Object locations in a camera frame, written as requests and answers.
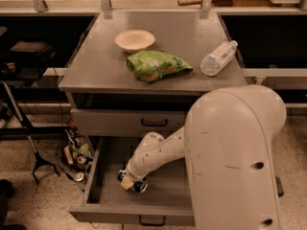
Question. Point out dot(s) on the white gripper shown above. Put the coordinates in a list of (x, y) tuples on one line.
[(133, 172)]

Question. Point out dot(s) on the blue pepsi can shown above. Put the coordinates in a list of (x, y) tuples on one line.
[(138, 186)]

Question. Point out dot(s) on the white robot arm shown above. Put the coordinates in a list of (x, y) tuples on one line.
[(226, 143)]

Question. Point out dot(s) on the open grey middle drawer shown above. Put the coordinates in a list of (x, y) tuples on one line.
[(166, 200)]

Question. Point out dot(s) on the closed grey upper drawer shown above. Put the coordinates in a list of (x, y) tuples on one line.
[(126, 123)]

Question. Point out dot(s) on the grey drawer cabinet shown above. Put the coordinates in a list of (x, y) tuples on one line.
[(98, 77)]

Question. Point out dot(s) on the pile of cans and trash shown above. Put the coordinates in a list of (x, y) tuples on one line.
[(76, 155)]

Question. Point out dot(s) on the black grabber tool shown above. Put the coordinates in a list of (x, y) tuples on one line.
[(27, 128)]

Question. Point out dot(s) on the green chip bag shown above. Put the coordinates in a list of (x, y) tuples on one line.
[(151, 66)]

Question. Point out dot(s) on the clear plastic water bottle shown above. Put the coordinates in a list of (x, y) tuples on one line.
[(216, 61)]

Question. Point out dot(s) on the black power adapter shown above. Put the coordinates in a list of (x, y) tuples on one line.
[(279, 186)]

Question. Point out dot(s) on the dark box on shelf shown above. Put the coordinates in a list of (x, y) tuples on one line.
[(32, 50)]

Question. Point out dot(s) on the wooden handle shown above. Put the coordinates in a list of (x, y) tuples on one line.
[(189, 2)]

